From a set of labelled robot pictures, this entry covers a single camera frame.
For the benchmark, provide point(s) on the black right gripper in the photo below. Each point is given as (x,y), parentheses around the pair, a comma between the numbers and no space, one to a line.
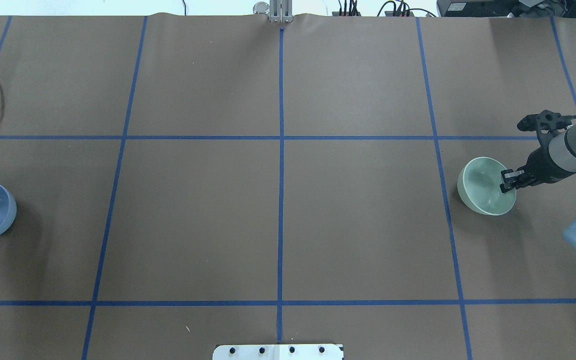
(539,164)

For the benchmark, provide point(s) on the green bowl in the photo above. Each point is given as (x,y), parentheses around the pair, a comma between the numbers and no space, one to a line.
(478,186)

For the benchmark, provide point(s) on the white camera mast base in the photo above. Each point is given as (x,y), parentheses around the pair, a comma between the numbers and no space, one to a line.
(304,351)

